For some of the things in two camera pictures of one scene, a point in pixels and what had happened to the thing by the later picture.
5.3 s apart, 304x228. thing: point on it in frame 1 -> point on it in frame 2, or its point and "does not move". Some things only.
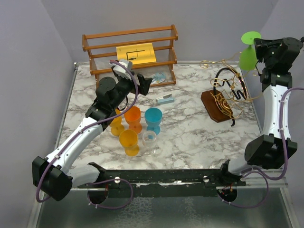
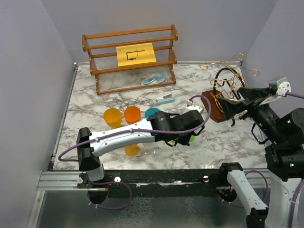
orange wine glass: [132, 117] does not move
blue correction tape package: [158, 77] does not move
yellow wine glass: [117, 129] does not move
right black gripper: [261, 45] -> [231, 107]
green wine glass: [248, 57] -> [192, 138]
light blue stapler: [165, 99] does not move
